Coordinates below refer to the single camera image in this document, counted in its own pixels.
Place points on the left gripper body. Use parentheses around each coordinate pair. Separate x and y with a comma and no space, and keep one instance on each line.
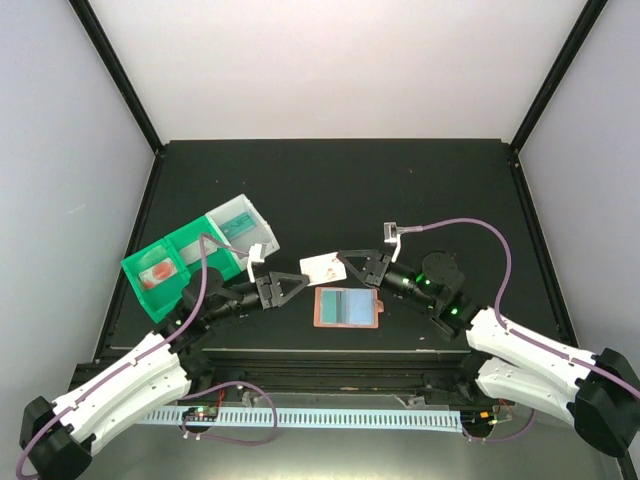
(264,287)

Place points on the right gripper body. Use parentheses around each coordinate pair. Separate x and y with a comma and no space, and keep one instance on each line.
(377,279)

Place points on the flower card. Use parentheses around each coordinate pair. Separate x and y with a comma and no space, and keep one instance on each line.
(323,269)

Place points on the pink leather card holder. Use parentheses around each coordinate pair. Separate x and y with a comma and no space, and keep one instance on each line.
(347,308)

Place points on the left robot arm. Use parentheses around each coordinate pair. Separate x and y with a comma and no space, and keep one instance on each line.
(61,437)

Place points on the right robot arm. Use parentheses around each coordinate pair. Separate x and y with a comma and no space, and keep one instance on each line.
(596,394)

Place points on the teal card in bin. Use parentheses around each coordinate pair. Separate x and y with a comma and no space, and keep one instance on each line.
(242,225)

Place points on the grey card in bin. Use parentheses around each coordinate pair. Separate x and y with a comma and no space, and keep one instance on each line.
(191,253)

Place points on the red circle card in bin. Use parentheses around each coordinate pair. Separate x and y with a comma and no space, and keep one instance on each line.
(157,274)

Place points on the white plastic bin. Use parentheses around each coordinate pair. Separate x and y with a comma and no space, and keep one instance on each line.
(235,206)

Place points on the green plastic bin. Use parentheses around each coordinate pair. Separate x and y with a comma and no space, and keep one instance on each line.
(158,301)

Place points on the small circuit board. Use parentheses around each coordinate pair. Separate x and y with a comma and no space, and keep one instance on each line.
(201,413)

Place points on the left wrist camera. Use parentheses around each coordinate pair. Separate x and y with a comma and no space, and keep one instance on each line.
(256,255)

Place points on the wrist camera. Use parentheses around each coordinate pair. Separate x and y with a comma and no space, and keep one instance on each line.
(256,255)
(392,236)

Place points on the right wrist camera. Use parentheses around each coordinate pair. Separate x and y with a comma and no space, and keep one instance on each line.
(392,236)

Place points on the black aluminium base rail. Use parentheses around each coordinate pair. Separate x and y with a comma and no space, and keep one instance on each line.
(457,378)

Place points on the white slotted cable duct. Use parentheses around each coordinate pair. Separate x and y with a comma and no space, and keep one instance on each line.
(315,418)

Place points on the left black frame post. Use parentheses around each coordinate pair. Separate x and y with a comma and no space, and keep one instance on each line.
(104,48)

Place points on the black frame post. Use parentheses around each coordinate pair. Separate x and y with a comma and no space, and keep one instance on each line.
(104,48)
(582,27)

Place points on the right black frame post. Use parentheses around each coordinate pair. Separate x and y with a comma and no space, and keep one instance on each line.
(582,27)

